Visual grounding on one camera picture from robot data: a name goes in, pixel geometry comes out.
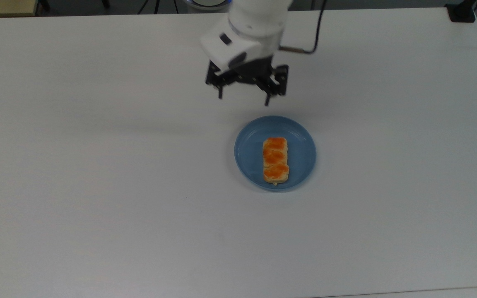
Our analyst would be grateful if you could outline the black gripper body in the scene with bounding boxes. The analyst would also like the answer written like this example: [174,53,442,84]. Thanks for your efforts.
[205,56,289,98]

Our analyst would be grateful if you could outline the blue round plate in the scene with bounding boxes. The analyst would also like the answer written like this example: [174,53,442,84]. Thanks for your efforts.
[234,115,317,192]

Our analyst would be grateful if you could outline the black tripod legs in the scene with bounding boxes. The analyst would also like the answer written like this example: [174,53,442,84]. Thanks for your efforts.
[137,0,180,15]

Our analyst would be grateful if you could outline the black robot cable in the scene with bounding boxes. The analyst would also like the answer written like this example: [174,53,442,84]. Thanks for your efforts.
[279,0,327,55]

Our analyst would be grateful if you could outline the bread with orange glaze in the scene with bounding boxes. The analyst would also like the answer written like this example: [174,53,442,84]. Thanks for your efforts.
[262,137,290,185]

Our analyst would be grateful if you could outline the wooden board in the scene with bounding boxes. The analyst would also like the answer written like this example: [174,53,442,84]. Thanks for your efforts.
[0,0,41,18]

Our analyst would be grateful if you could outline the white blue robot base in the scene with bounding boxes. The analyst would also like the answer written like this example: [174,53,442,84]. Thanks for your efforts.
[182,0,234,11]

